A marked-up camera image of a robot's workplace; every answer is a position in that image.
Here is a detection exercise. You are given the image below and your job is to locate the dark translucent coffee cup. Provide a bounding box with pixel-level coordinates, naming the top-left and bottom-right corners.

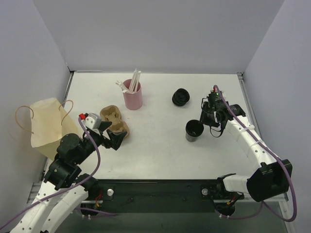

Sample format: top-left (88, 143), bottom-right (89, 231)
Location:
top-left (185, 119), bottom-right (204, 142)

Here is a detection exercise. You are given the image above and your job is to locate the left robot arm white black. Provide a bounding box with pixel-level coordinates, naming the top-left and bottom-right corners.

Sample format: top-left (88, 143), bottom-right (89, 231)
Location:
top-left (11, 116), bottom-right (127, 233)

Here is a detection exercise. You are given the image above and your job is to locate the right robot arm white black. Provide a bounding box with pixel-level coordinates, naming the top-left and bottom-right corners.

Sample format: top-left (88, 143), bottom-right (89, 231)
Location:
top-left (199, 92), bottom-right (293, 202)

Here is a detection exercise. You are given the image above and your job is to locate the brown cardboard cup carrier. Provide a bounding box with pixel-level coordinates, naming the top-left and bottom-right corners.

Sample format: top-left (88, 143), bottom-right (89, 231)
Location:
top-left (100, 105), bottom-right (130, 139)

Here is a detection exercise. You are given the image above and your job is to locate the stack of black lids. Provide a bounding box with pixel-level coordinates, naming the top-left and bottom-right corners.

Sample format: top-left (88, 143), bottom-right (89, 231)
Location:
top-left (172, 88), bottom-right (190, 107)

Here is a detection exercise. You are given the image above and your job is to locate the pink straw holder cup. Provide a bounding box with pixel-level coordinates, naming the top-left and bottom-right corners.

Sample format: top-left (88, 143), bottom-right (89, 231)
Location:
top-left (123, 83), bottom-right (143, 111)

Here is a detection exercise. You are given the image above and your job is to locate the brown paper bag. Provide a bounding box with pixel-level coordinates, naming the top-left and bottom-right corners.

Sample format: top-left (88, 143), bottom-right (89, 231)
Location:
top-left (15, 98), bottom-right (78, 161)

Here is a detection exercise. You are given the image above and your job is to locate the white paper straw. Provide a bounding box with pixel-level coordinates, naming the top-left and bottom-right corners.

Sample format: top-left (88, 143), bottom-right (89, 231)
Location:
top-left (128, 69), bottom-right (138, 93)
top-left (133, 70), bottom-right (141, 93)

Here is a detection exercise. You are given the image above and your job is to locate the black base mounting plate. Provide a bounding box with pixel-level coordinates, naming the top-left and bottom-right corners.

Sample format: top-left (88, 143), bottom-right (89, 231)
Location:
top-left (80, 179), bottom-right (244, 214)

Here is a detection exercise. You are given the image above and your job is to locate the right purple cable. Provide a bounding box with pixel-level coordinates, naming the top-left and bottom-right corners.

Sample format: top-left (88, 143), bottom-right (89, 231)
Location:
top-left (212, 84), bottom-right (298, 222)

